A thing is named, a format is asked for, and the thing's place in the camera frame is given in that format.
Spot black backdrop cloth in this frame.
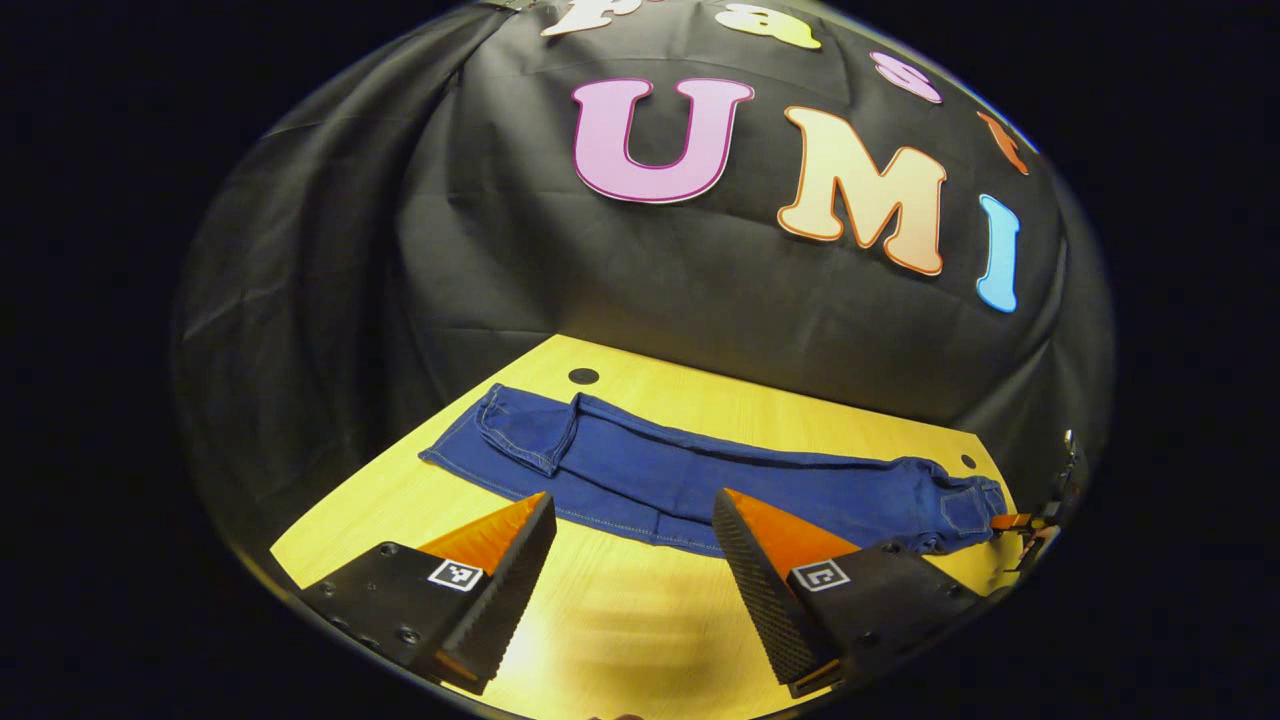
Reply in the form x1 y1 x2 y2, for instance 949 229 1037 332
172 0 1116 561

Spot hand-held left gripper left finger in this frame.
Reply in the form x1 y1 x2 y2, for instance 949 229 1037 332
298 490 558 696

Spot blue denim jeans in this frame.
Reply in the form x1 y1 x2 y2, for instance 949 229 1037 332
420 383 1009 557

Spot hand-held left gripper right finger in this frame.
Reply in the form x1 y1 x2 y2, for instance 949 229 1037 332
711 488 989 700

